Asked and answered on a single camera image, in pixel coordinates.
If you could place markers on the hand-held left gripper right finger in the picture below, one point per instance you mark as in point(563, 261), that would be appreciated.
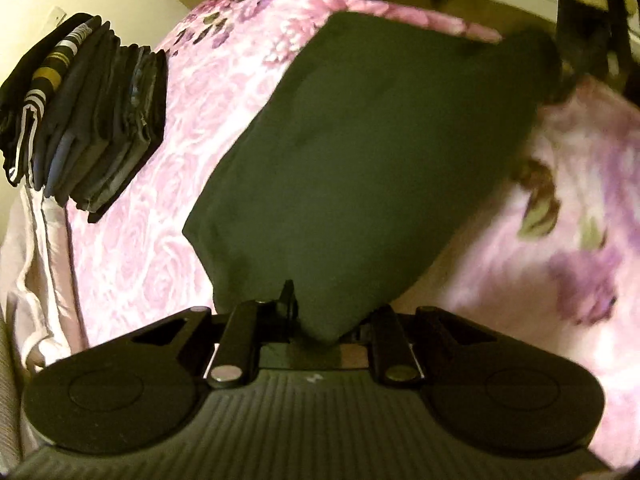
point(385, 330)

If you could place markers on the black garment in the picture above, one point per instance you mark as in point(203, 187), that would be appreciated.
point(360, 160)

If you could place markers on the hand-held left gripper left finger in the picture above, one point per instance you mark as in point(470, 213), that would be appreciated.
point(280, 325)

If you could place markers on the pink floral blanket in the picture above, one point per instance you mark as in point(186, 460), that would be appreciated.
point(175, 240)

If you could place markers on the white wall socket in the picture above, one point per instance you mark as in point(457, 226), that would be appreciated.
point(58, 16)

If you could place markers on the stack of folded clothes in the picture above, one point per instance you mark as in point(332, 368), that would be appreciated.
point(90, 125)

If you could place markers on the dark brown garment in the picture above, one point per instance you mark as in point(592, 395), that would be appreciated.
point(542, 65)

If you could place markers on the folded pale pink blanket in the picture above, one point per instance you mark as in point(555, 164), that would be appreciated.
point(35, 285)

